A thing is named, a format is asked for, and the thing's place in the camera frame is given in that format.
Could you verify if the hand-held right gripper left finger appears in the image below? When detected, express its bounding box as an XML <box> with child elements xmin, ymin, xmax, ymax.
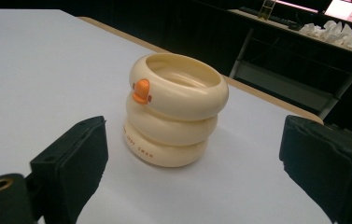
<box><xmin>29</xmin><ymin>115</ymin><xmax>109</xmax><ymax>224</ymax></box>

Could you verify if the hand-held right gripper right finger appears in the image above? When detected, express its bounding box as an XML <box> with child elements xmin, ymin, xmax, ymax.
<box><xmin>278</xmin><ymin>114</ymin><xmax>352</xmax><ymax>224</ymax></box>

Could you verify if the cream duck-shaped ringed container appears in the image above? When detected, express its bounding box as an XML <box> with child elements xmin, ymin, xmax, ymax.
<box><xmin>122</xmin><ymin>52</ymin><xmax>230</xmax><ymax>168</ymax></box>

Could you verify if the computer monitor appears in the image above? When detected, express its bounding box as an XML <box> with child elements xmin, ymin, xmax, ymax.
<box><xmin>275</xmin><ymin>0</ymin><xmax>352</xmax><ymax>24</ymax></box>

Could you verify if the black keyboard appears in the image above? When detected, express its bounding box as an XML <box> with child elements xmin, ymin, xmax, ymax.
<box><xmin>238</xmin><ymin>7</ymin><xmax>303</xmax><ymax>31</ymax></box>

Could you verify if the clear yellowish container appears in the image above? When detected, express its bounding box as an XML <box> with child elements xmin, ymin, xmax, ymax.
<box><xmin>257</xmin><ymin>0</ymin><xmax>276</xmax><ymax>21</ymax></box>

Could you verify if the metal frame stand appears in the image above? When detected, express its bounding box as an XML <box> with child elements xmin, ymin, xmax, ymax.
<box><xmin>229</xmin><ymin>27</ymin><xmax>352</xmax><ymax>120</ymax></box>

